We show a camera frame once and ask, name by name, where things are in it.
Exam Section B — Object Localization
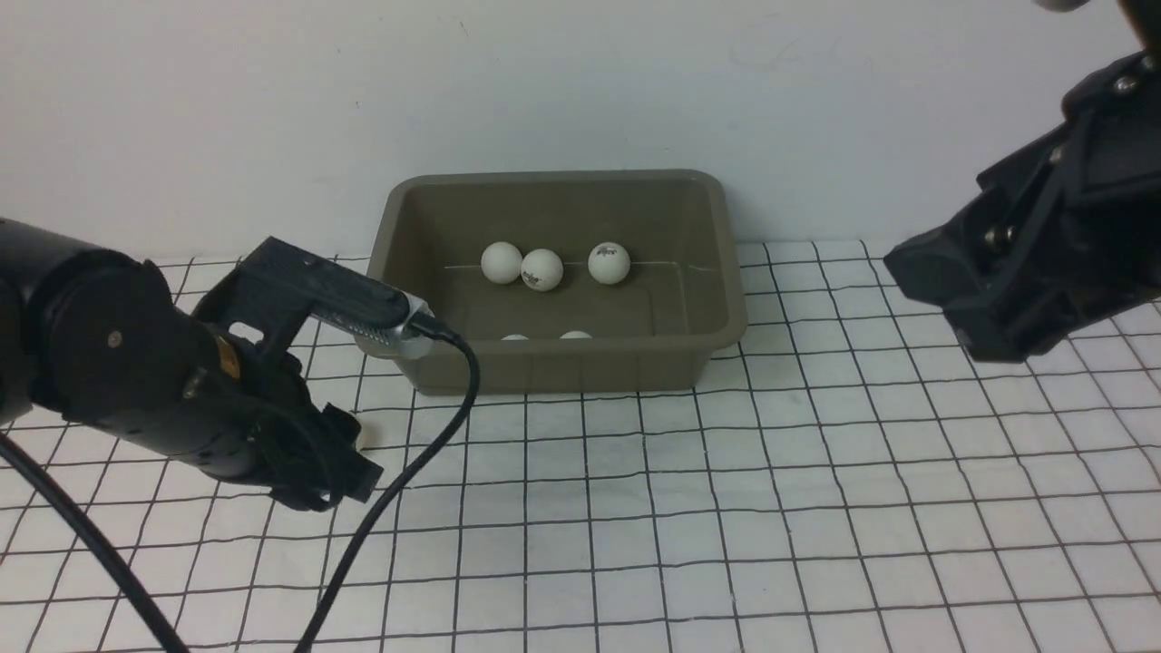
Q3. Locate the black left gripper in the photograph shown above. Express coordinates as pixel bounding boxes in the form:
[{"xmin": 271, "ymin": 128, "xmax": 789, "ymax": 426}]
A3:
[{"xmin": 176, "ymin": 331, "xmax": 383, "ymax": 512}]

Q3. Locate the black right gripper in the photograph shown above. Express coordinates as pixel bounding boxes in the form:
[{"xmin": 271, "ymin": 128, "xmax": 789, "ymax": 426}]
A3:
[{"xmin": 884, "ymin": 51, "xmax": 1158, "ymax": 363}]

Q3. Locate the white ball with logo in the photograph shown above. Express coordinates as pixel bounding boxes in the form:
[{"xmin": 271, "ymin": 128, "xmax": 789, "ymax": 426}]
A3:
[{"xmin": 520, "ymin": 249, "xmax": 564, "ymax": 292}]

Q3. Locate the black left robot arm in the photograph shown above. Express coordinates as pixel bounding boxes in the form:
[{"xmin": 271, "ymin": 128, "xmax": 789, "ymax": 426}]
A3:
[{"xmin": 1, "ymin": 218, "xmax": 383, "ymax": 512}]

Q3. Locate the olive green plastic bin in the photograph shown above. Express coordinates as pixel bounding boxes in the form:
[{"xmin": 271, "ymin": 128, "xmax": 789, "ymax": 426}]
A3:
[{"xmin": 366, "ymin": 170, "xmax": 749, "ymax": 395}]

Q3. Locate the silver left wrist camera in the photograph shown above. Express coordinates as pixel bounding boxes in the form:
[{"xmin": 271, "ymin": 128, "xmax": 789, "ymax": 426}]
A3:
[{"xmin": 195, "ymin": 237, "xmax": 437, "ymax": 363}]

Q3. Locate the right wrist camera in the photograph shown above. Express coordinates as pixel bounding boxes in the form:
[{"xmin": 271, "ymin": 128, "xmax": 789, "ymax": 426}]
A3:
[{"xmin": 1033, "ymin": 0, "xmax": 1089, "ymax": 13}]

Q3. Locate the black left camera cable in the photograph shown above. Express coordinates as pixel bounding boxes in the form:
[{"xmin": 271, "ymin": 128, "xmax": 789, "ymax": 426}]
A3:
[{"xmin": 0, "ymin": 313, "xmax": 482, "ymax": 653}]

